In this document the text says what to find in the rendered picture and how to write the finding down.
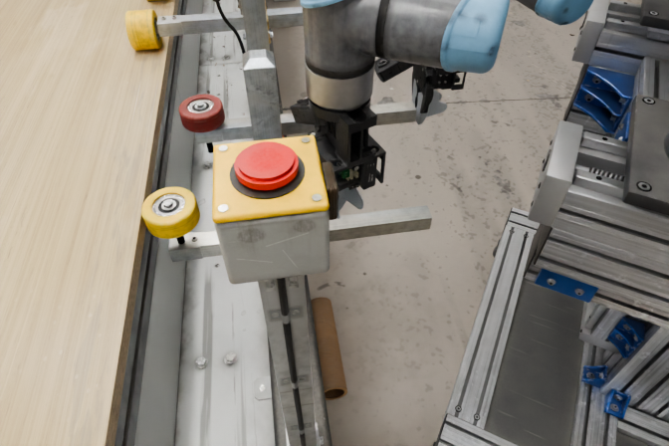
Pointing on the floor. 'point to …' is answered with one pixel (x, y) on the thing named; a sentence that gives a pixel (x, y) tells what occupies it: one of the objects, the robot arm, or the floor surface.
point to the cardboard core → (329, 349)
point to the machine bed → (162, 264)
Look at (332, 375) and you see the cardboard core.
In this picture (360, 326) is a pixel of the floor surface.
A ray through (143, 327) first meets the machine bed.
